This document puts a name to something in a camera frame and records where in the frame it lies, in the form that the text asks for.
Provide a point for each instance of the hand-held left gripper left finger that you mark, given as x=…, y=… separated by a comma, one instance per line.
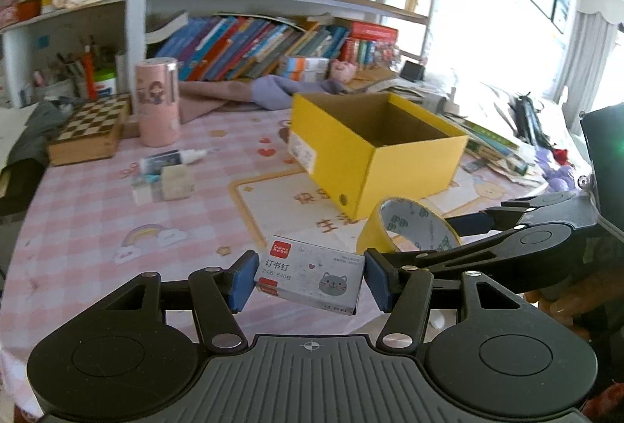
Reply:
x=243, y=281

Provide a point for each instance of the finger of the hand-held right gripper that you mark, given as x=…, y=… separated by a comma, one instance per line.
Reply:
x=475, y=224
x=502, y=245

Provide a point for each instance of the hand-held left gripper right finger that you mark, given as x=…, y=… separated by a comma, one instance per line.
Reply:
x=378, y=279

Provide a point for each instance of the yellow tape roll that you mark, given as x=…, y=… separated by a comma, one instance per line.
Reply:
x=419, y=223

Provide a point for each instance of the white staple box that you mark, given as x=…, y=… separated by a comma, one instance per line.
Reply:
x=307, y=272

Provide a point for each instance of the yellow cardboard box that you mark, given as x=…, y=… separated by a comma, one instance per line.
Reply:
x=404, y=174

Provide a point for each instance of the white charger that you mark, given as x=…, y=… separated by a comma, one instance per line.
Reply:
x=176, y=183

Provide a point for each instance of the glue bottle dark label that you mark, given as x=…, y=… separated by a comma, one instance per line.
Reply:
x=163, y=162

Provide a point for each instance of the pink cylindrical container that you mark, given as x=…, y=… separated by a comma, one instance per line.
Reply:
x=153, y=121

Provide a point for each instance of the person's right hand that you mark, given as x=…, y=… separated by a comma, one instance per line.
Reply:
x=568, y=311

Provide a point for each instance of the green-edged book stack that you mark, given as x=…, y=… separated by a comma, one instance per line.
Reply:
x=492, y=143

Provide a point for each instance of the pink checkered tablecloth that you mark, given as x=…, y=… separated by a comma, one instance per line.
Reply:
x=97, y=218

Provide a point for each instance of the pink cloth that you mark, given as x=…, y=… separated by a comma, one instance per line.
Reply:
x=214, y=94

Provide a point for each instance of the purple cloth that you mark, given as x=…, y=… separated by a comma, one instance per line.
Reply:
x=282, y=91

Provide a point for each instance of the pink pig figurine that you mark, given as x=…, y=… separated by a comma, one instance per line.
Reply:
x=342, y=72

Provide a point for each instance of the red book box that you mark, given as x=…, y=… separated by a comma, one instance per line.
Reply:
x=373, y=31

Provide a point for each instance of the stack of small orange-white boxes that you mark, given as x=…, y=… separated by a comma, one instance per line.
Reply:
x=304, y=67

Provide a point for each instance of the wooden chess box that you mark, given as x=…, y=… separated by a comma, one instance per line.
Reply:
x=87, y=121

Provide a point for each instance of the row of leaning books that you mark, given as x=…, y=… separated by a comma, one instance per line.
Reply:
x=234, y=47

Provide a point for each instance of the white jar green lid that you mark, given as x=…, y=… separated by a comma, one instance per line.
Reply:
x=105, y=86

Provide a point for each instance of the grey cloth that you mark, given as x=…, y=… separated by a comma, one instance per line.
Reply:
x=39, y=130

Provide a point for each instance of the pen cup with pens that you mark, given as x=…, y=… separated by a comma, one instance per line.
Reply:
x=58, y=84

